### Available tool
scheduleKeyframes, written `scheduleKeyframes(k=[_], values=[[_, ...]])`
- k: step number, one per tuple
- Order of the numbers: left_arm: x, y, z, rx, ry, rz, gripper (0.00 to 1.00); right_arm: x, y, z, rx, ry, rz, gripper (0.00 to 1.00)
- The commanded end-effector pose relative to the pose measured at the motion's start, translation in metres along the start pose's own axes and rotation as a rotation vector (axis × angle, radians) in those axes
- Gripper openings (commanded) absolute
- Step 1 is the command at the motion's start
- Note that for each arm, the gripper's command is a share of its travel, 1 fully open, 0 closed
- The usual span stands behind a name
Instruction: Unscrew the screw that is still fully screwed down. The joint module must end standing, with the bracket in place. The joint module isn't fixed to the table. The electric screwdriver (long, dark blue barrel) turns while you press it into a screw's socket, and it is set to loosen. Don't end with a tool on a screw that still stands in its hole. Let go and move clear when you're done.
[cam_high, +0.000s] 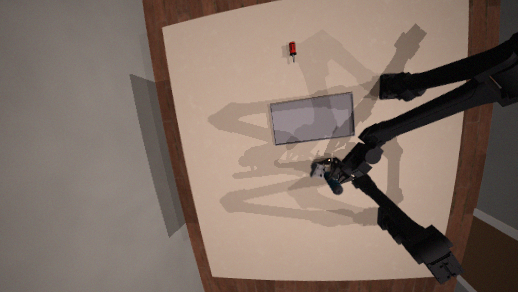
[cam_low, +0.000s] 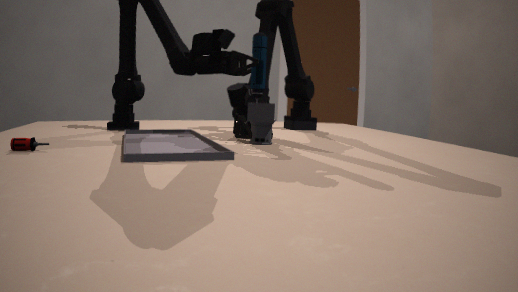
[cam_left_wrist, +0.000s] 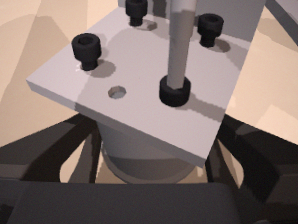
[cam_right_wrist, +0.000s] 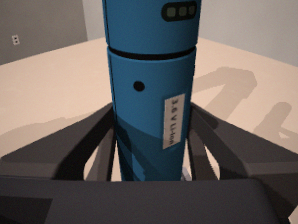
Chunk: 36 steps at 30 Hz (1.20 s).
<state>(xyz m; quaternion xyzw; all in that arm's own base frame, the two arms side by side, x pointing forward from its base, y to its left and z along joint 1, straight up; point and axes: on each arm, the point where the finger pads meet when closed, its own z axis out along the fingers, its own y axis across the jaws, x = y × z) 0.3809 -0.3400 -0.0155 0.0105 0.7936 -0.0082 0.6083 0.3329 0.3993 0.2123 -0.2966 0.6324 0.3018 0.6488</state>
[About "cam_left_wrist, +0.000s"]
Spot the grey metal bracket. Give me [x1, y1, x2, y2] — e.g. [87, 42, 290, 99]
[25, 0, 266, 169]

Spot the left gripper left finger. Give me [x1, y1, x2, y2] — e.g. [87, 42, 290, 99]
[0, 113, 102, 183]

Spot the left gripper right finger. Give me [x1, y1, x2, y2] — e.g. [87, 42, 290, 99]
[205, 113, 298, 224]

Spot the blue electric screwdriver barrel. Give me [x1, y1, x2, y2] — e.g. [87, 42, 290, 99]
[167, 0, 197, 89]

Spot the black socket head screw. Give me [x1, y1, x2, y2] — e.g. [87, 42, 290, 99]
[159, 75, 191, 107]
[71, 33, 102, 72]
[125, 0, 148, 27]
[197, 13, 224, 48]

